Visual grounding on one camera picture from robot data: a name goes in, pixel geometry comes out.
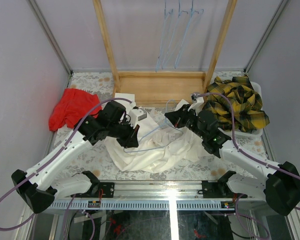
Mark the yellow plaid shirt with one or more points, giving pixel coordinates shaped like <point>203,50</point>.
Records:
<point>213,105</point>

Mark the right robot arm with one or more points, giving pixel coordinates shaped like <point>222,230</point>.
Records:
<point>276,184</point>

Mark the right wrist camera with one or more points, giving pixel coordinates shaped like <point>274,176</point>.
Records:
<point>197,101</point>

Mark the white shirt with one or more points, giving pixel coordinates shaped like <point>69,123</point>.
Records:
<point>179,146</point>

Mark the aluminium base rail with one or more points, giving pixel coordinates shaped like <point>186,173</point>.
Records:
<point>140,195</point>

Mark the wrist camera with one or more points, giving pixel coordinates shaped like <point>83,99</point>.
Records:
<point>136,114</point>
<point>197,101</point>

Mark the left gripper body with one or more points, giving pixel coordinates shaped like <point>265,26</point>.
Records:
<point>125,135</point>

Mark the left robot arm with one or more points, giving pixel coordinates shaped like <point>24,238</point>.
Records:
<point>38,186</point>

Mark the red cloth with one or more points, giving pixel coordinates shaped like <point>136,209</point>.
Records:
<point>73,105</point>

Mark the wooden clothes rack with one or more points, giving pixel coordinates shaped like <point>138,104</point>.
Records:
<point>156,88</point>

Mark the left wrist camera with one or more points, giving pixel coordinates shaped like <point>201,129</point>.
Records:
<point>136,114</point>

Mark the white plastic basket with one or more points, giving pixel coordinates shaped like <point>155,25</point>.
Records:
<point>255,132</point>

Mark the blue wire hanger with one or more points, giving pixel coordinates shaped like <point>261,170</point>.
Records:
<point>193,21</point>

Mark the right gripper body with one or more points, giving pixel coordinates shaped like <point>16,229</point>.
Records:
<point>188,120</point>

